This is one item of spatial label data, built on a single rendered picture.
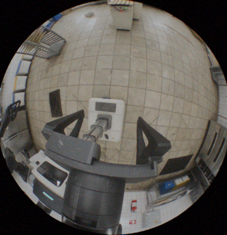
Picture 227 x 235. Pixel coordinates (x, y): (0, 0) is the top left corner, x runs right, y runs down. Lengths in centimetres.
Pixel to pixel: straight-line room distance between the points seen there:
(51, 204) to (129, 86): 157
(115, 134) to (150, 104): 78
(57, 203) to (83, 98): 153
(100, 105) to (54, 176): 106
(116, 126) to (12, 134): 340
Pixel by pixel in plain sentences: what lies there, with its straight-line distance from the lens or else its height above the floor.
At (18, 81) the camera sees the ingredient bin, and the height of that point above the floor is 59.
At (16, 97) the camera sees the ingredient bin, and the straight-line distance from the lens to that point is 368.
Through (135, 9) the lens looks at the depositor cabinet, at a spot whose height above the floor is 50.
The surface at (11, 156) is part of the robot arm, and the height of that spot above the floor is 144.
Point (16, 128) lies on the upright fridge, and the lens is 351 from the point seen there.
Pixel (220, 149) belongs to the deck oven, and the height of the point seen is 101.
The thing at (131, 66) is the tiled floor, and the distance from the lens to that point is 152.
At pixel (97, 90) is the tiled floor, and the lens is 148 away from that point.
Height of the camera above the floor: 141
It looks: 75 degrees down
